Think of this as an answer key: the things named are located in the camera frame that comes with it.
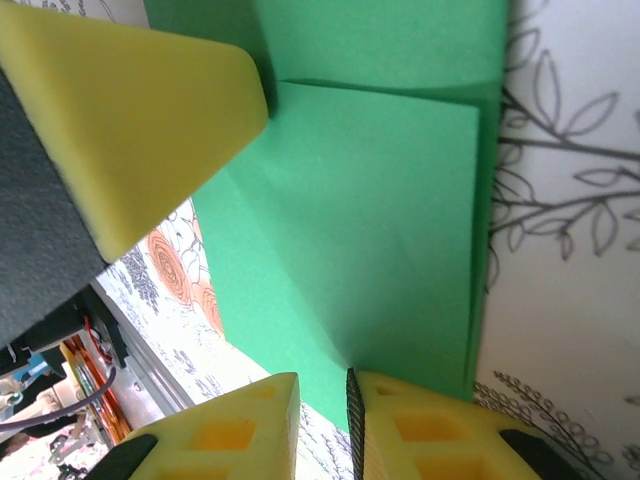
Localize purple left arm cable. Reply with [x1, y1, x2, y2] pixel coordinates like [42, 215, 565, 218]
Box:
[0, 367, 119, 434]

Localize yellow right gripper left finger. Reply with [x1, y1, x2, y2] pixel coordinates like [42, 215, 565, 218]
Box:
[94, 372, 302, 480]

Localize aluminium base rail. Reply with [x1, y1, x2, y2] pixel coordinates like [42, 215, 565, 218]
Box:
[117, 324, 197, 442]

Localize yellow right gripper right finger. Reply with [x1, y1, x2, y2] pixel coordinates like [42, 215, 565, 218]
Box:
[345, 367, 599, 480]

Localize floral table cover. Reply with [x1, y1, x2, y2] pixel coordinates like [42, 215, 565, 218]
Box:
[29, 0, 640, 480]

